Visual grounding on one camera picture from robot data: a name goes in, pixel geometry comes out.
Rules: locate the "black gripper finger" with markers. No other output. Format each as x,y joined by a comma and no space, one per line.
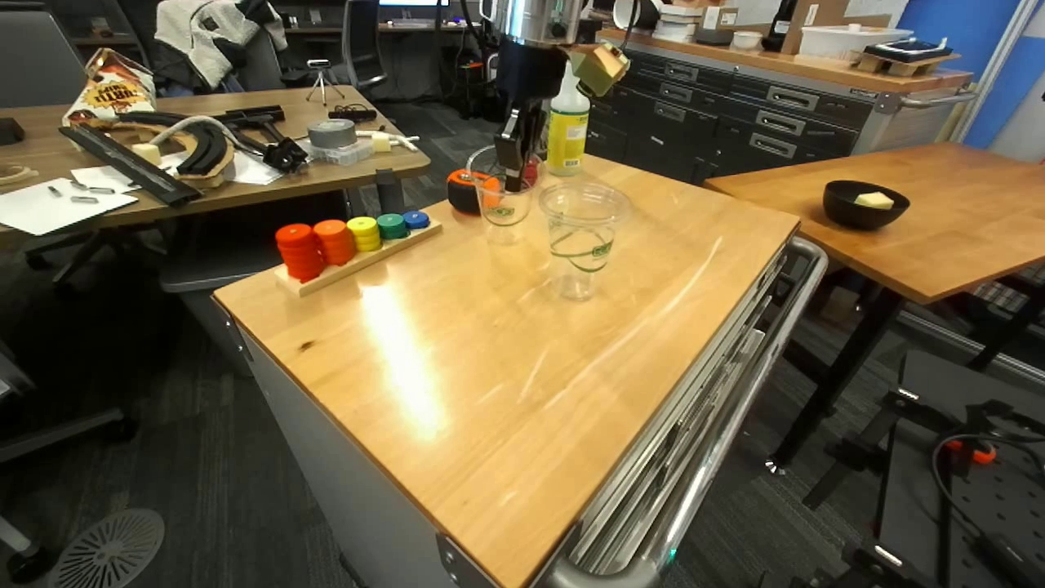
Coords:
509,147
535,132

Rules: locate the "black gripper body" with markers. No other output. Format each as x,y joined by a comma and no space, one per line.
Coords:
535,72

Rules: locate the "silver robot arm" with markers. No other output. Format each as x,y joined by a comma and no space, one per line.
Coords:
536,21

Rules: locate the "white spray bottle yellow label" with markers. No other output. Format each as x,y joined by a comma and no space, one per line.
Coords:
571,132

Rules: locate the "orange and black round object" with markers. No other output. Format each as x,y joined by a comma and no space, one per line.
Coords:
463,195

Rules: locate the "blue stacking disc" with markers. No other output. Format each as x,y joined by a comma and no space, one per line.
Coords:
417,221

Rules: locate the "green stacking discs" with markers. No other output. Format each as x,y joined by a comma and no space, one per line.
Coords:
393,226

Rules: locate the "yellow stacking discs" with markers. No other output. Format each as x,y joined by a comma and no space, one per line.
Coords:
364,235

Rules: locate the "black office chair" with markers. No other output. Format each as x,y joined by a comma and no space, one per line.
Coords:
364,43

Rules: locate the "dark drawer cabinet wooden top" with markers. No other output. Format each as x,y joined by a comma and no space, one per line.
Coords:
708,109

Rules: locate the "grey tape roll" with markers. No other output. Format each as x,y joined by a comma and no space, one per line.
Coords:
332,138

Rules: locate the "orange stacking discs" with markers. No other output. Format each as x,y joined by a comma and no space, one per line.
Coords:
336,243

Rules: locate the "wooden desk with clutter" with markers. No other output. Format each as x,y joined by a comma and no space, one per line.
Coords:
281,180

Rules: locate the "red stacking discs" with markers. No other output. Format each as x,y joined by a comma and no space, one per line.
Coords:
299,252

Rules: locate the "black hand tool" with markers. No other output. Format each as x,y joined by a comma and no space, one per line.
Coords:
265,135

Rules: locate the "dark bottle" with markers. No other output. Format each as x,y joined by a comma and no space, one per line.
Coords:
780,28

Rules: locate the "white box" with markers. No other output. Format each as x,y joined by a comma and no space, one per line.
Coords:
836,43

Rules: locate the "white cloth on chair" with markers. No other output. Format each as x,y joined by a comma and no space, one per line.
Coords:
213,33

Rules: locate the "black bowl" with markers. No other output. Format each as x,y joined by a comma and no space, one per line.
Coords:
861,218

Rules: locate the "pale yellow food piece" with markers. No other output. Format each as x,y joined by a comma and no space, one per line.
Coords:
872,200

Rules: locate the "grey metal cart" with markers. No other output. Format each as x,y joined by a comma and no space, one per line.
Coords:
329,468

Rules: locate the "flat tray on cabinet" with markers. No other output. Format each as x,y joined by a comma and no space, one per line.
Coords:
904,61

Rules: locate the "long black bar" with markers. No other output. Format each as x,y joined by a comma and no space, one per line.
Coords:
131,164

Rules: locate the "printed snack bag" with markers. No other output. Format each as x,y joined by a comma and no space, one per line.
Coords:
108,91

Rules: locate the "wooden table black legs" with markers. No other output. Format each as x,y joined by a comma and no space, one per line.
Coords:
958,218

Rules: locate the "blue partition panel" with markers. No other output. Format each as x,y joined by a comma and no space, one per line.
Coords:
982,54

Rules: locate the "white paper sheets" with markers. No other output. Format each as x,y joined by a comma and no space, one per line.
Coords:
55,206

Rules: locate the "grey chair base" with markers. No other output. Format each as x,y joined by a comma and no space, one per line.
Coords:
55,429

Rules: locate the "orange and black clamp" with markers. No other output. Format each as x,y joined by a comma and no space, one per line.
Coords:
969,451

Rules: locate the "white round perforated grille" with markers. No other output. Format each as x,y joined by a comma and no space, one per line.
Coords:
108,549

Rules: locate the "tan wrist camera box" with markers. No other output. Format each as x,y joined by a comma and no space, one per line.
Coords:
601,70

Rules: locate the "black metal stand frame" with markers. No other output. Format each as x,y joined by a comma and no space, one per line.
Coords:
958,511

